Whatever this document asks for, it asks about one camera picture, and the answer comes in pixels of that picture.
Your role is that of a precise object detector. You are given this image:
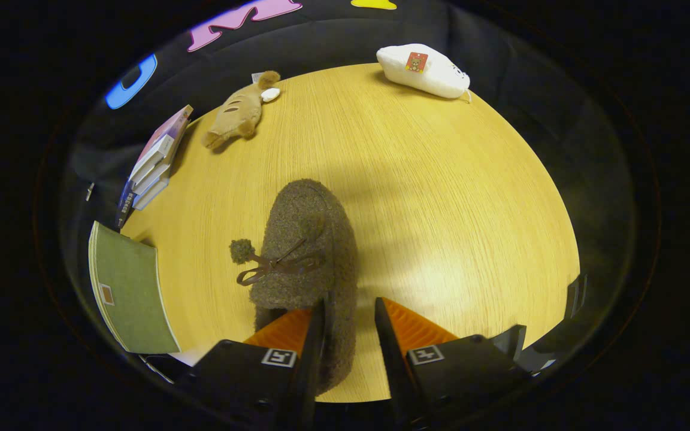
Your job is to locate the white paperback book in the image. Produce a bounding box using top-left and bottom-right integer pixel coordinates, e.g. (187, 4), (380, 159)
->
(132, 160), (172, 195)

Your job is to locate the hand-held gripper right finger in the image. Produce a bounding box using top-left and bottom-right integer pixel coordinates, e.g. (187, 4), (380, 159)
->
(374, 297), (531, 431)

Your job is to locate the light blue paperback book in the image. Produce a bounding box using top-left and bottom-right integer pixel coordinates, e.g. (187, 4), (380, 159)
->
(133, 177), (170, 211)

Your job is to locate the white plush toy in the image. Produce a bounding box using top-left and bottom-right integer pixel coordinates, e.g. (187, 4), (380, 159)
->
(376, 43), (473, 101)

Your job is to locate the pink cover book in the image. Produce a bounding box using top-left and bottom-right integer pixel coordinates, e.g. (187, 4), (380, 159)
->
(129, 105), (194, 180)

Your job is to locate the brown fuzzy slipper shoe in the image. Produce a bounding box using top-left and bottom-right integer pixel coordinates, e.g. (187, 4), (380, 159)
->
(229, 178), (359, 396)

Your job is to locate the tan striped plush toy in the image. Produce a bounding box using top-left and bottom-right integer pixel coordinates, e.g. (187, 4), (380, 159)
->
(201, 71), (282, 150)

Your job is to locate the dark blue book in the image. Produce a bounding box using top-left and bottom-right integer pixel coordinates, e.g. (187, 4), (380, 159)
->
(114, 180), (137, 231)

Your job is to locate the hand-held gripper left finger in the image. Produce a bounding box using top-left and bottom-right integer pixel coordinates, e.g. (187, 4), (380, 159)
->
(192, 298), (328, 431)

